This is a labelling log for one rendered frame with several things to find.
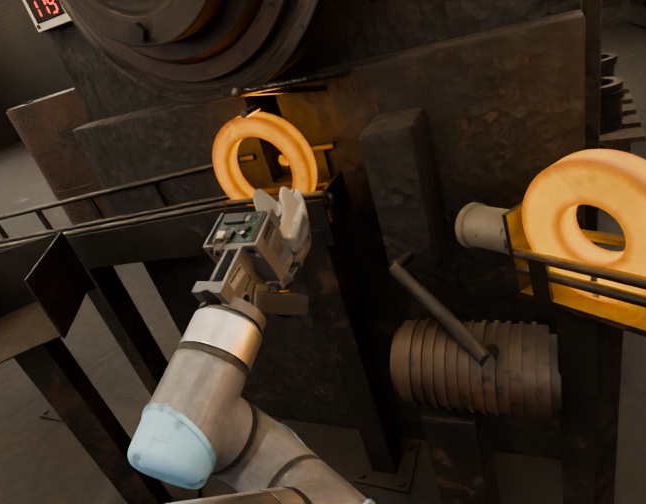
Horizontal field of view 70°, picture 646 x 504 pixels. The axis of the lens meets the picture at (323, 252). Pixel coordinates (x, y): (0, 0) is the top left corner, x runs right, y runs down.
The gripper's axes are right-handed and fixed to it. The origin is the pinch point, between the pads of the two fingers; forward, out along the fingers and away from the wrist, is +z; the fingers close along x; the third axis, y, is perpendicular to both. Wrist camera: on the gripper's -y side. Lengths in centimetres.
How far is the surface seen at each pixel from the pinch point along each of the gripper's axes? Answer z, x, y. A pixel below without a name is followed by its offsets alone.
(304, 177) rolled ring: 11.8, 5.0, -5.8
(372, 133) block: 11.4, -8.7, 0.8
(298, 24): 16.6, -2.0, 15.4
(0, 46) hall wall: 621, 916, -98
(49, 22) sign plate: 33, 56, 22
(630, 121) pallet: 159, -62, -116
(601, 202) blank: -4.7, -34.7, 0.7
